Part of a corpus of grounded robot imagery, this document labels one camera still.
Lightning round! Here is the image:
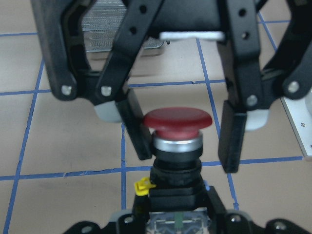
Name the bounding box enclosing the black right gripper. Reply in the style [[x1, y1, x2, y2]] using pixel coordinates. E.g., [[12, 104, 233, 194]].
[[63, 195, 312, 234]]

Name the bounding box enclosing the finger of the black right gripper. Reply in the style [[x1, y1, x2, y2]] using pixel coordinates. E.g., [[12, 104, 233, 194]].
[[207, 186, 251, 234]]

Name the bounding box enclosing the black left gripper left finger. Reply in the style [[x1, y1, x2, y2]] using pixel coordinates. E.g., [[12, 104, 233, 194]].
[[95, 0, 163, 160]]

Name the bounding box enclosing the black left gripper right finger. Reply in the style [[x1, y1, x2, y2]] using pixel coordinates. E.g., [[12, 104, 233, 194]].
[[217, 0, 263, 173]]

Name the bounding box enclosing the red emergency stop button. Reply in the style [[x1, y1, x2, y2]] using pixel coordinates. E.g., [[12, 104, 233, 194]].
[[134, 107, 226, 234]]

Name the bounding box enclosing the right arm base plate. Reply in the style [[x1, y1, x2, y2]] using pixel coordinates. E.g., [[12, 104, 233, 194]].
[[281, 97, 312, 161]]

